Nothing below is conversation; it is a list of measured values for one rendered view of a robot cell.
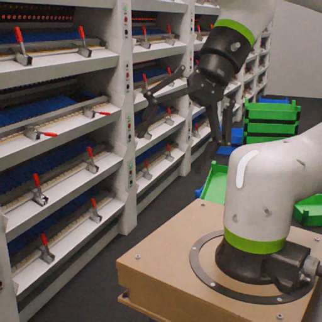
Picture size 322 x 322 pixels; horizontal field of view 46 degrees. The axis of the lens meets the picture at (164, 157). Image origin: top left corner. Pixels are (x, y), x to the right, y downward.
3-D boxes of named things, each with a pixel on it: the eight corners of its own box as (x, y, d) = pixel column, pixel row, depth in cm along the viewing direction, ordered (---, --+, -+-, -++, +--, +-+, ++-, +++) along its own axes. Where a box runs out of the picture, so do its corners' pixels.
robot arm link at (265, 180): (307, 237, 77) (324, 148, 70) (258, 263, 68) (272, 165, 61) (257, 212, 86) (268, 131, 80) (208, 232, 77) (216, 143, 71)
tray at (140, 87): (183, 90, 202) (193, 66, 196) (130, 114, 150) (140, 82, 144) (151, 75, 207) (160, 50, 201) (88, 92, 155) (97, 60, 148)
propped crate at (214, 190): (239, 229, 163) (239, 218, 157) (195, 219, 170) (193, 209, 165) (254, 177, 181) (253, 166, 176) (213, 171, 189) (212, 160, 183)
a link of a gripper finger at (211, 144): (208, 141, 78) (211, 143, 78) (193, 170, 77) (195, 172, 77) (214, 140, 75) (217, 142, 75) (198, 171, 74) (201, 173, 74)
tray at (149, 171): (182, 158, 216) (191, 138, 209) (133, 202, 163) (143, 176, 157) (152, 142, 220) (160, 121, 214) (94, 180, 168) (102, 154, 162)
